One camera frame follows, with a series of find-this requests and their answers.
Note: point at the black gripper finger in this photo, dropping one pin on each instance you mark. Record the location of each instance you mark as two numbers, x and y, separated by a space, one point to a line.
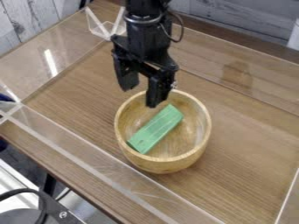
126 73
159 87

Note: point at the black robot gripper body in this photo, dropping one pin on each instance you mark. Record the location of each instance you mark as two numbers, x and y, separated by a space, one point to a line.
146 43

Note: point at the green rectangular block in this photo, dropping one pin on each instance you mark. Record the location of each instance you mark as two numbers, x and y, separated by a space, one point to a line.
155 130

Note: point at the light wooden bowl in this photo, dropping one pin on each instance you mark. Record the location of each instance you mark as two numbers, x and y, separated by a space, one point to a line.
182 146

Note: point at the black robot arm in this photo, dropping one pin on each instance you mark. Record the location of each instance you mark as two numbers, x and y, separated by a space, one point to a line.
148 8

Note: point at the clear acrylic tray enclosure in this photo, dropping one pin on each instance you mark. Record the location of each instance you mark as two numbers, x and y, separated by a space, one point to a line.
242 183

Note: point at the black metal table bracket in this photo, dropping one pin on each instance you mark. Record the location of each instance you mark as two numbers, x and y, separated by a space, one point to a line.
55 213

